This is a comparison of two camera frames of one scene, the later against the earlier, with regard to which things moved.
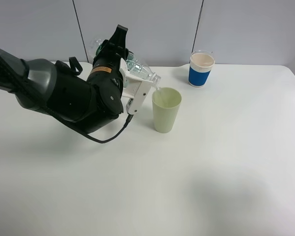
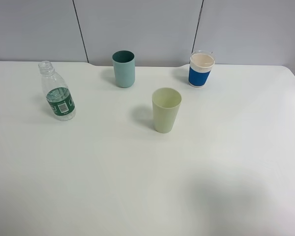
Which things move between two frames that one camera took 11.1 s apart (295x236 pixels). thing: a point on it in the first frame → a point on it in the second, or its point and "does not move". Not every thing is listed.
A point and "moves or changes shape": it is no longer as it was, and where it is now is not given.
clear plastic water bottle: (133, 65) moves or changes shape
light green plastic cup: (166, 102) does not move
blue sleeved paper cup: (200, 67) does not move
